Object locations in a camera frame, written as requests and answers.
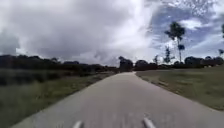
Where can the robot's own part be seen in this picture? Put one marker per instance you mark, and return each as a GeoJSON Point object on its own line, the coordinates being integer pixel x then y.
{"type": "Point", "coordinates": [149, 123]}
{"type": "Point", "coordinates": [77, 124]}

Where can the tall thin tree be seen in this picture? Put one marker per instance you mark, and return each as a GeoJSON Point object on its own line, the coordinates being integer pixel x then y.
{"type": "Point", "coordinates": [176, 31]}

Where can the distant row of trees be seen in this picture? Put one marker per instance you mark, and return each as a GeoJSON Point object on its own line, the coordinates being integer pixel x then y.
{"type": "Point", "coordinates": [33, 62]}

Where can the grass verge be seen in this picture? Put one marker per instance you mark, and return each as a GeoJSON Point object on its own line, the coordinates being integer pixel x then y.
{"type": "Point", "coordinates": [33, 100]}

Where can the grey paved path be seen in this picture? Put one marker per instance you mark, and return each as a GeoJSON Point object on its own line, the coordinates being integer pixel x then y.
{"type": "Point", "coordinates": [123, 100]}

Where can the grass field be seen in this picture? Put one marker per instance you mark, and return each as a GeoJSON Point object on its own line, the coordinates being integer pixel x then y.
{"type": "Point", "coordinates": [190, 85]}

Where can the small thin tree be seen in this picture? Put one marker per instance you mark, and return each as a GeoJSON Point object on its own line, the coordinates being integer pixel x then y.
{"type": "Point", "coordinates": [167, 53]}

